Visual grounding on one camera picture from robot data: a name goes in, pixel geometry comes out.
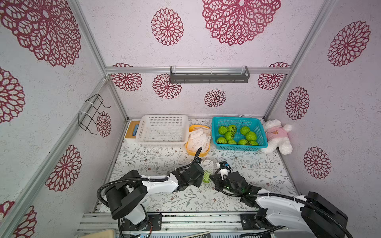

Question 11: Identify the green custard apple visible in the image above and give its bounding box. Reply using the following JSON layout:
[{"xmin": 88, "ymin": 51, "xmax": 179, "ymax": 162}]
[
  {"xmin": 249, "ymin": 140, "xmax": 259, "ymax": 146},
  {"xmin": 202, "ymin": 171, "xmax": 211, "ymax": 183},
  {"xmin": 228, "ymin": 125, "xmax": 237, "ymax": 134},
  {"xmin": 238, "ymin": 139, "xmax": 249, "ymax": 145},
  {"xmin": 245, "ymin": 131, "xmax": 257, "ymax": 141},
  {"xmin": 216, "ymin": 137, "xmax": 227, "ymax": 144},
  {"xmin": 218, "ymin": 126, "xmax": 228, "ymax": 135},
  {"xmin": 240, "ymin": 126, "xmax": 251, "ymax": 136},
  {"xmin": 224, "ymin": 131, "xmax": 234, "ymax": 141}
]

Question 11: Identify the white foam net sleeve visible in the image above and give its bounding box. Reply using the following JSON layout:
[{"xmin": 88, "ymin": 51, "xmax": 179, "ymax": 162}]
[{"xmin": 201, "ymin": 160, "xmax": 214, "ymax": 175}]

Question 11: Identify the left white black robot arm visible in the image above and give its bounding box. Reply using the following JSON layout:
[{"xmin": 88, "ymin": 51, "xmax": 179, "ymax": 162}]
[{"xmin": 96, "ymin": 147, "xmax": 204, "ymax": 231}]

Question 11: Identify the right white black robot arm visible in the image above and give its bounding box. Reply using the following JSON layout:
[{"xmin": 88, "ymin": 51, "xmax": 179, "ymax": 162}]
[{"xmin": 210, "ymin": 167, "xmax": 352, "ymax": 238}]

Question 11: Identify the pile of white foam nets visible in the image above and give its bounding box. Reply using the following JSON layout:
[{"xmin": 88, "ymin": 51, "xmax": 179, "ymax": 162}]
[{"xmin": 187, "ymin": 127, "xmax": 212, "ymax": 154}]

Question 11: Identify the floral table mat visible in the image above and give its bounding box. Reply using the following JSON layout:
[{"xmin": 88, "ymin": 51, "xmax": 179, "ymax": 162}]
[{"xmin": 110, "ymin": 142, "xmax": 298, "ymax": 212}]

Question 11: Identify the yellow plastic tray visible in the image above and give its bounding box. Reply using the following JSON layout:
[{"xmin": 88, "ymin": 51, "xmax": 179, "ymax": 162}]
[{"xmin": 185, "ymin": 124, "xmax": 212, "ymax": 157}]

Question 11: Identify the teal plastic basket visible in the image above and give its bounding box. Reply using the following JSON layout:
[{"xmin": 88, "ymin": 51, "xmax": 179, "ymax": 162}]
[{"xmin": 211, "ymin": 117, "xmax": 268, "ymax": 151}]

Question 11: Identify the white plastic basket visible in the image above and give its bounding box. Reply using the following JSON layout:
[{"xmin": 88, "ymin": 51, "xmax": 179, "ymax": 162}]
[{"xmin": 136, "ymin": 115, "xmax": 190, "ymax": 147}]

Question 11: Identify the white teddy bear pink shirt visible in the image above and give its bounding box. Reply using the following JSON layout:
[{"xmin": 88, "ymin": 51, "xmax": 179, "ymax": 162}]
[{"xmin": 261, "ymin": 120, "xmax": 293, "ymax": 155}]

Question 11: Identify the white box wooden lid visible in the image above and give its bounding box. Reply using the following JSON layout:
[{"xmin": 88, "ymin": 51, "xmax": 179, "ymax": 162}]
[{"xmin": 124, "ymin": 121, "xmax": 140, "ymax": 144}]

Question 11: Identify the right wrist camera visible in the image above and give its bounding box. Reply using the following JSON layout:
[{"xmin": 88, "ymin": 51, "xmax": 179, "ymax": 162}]
[{"xmin": 216, "ymin": 161, "xmax": 231, "ymax": 180}]

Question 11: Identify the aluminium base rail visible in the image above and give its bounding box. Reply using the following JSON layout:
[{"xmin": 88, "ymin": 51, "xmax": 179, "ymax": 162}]
[{"xmin": 77, "ymin": 212, "xmax": 263, "ymax": 238}]

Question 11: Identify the black wire wall rack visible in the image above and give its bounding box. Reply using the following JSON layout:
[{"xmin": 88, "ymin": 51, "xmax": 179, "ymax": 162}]
[{"xmin": 77, "ymin": 94, "xmax": 110, "ymax": 135}]

